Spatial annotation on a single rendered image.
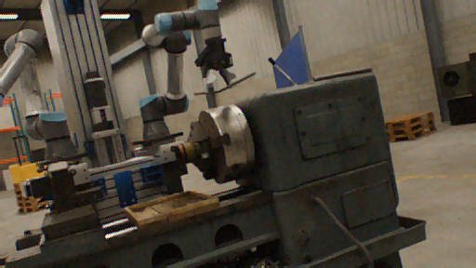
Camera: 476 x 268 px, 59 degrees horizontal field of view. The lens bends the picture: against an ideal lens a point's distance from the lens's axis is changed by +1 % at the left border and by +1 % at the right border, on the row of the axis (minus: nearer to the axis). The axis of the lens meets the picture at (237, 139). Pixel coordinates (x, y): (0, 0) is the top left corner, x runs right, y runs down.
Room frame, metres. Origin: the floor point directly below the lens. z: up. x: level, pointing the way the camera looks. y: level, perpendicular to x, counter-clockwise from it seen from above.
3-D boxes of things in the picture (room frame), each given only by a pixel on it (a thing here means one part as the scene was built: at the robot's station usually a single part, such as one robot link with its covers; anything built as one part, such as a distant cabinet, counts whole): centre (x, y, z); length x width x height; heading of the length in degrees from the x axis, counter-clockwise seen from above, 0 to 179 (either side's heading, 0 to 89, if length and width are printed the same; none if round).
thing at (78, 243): (1.48, 0.69, 0.90); 0.47 x 0.30 x 0.06; 22
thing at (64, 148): (2.05, 0.86, 1.21); 0.15 x 0.15 x 0.10
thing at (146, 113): (2.31, 0.42, 1.33); 0.13 x 0.12 x 0.14; 113
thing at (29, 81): (2.14, 0.96, 1.54); 0.15 x 0.12 x 0.55; 52
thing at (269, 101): (1.90, -0.30, 1.06); 0.59 x 0.48 x 0.39; 112
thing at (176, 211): (1.63, 0.32, 0.89); 0.36 x 0.30 x 0.04; 22
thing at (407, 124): (9.09, -3.61, 0.22); 1.25 x 0.86 x 0.44; 132
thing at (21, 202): (10.26, 4.79, 0.36); 1.26 x 0.86 x 0.73; 140
